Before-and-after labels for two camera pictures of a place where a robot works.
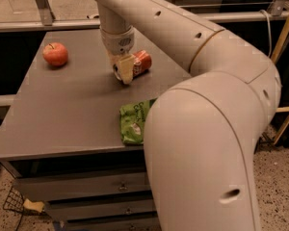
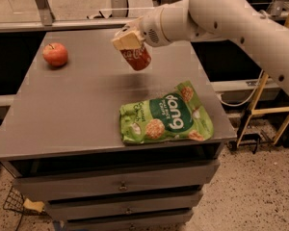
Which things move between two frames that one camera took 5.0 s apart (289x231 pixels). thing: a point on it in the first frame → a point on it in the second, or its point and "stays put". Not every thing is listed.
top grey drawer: (55, 187) stays put
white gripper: (118, 43) → (149, 26)
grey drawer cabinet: (62, 138) stays put
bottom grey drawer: (123, 223) stays put
